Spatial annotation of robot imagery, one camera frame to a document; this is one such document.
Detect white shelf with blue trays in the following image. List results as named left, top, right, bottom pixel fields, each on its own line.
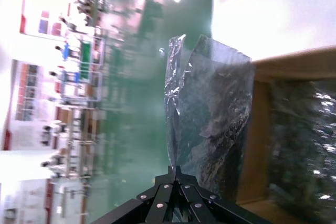
left=56, top=68, right=103, bottom=104

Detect wall info board photo strip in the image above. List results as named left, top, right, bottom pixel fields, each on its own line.
left=4, top=59, right=60, bottom=152

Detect grey antistatic bag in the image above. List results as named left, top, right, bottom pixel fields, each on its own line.
left=163, top=34, right=257, bottom=201

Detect wall info board red photos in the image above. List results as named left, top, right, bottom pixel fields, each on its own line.
left=19, top=0, right=69, bottom=36

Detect brown cardboard box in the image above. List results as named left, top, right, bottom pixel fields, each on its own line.
left=237, top=45, right=336, bottom=224

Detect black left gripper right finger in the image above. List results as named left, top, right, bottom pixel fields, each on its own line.
left=175, top=165, right=266, bottom=224

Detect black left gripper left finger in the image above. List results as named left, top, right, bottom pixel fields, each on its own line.
left=90, top=165, right=176, bottom=224

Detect bagged graphics card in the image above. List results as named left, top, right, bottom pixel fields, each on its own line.
left=269, top=79, right=336, bottom=210

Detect wall info board with icons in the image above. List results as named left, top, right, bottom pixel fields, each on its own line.
left=0, top=178, right=55, bottom=224

